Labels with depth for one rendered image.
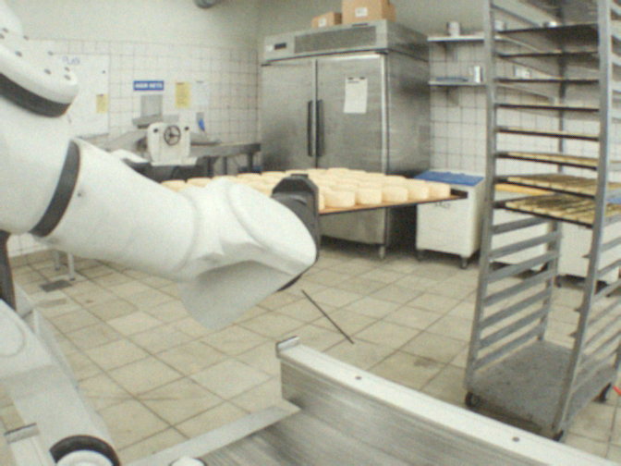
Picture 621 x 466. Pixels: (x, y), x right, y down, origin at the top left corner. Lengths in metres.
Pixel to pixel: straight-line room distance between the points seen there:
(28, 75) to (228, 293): 0.25
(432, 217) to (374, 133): 0.83
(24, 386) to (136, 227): 0.51
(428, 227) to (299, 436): 3.60
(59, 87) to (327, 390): 0.35
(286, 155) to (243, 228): 4.12
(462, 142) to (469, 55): 0.85
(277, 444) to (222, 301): 0.15
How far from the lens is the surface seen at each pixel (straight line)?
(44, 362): 0.74
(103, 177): 0.29
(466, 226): 3.87
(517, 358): 2.21
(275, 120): 4.55
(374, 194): 0.76
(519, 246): 1.94
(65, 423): 0.83
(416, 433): 0.41
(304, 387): 0.49
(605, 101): 1.49
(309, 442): 0.46
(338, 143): 4.08
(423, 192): 0.84
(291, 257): 0.38
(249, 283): 0.41
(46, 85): 0.27
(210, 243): 0.34
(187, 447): 0.46
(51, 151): 0.28
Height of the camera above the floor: 1.13
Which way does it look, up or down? 13 degrees down
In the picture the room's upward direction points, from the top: straight up
